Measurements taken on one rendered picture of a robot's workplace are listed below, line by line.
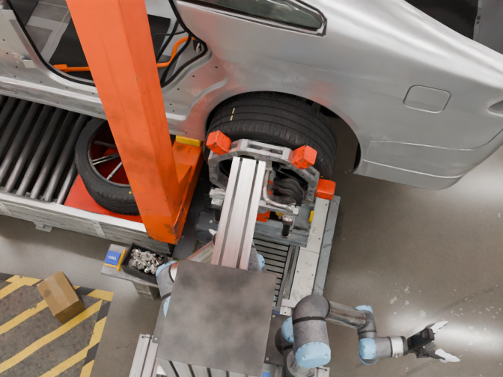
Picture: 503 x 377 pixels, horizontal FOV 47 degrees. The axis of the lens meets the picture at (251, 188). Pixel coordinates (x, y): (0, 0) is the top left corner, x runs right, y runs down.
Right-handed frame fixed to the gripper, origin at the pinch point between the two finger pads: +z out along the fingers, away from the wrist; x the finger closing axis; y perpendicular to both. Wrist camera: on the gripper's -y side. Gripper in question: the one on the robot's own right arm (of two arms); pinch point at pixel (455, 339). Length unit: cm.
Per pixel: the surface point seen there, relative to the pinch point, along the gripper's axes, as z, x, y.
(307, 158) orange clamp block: -44, -86, -3
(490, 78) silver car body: 22, -83, -52
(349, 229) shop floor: -2, -114, 109
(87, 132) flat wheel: -159, -158, 52
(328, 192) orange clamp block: -31, -86, 24
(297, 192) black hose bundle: -48, -78, 12
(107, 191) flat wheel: -146, -118, 58
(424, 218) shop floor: 47, -118, 108
